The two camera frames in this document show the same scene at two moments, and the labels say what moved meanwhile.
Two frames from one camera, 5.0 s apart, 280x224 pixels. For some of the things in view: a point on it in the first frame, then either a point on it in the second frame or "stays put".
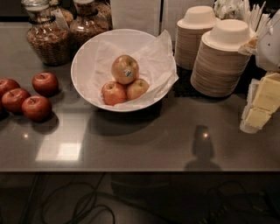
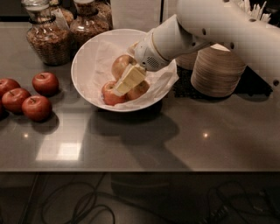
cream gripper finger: x=253 y=119 to x=121 y=88
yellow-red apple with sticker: x=124 y=69 stays put
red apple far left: x=6 y=85 stays put
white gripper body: x=269 y=48 to x=146 y=54
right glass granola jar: x=90 y=20 stays put
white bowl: x=123 y=69 stays put
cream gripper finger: x=268 y=94 to x=133 y=77
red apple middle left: x=12 y=100 stays put
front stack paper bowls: x=219 y=68 stays put
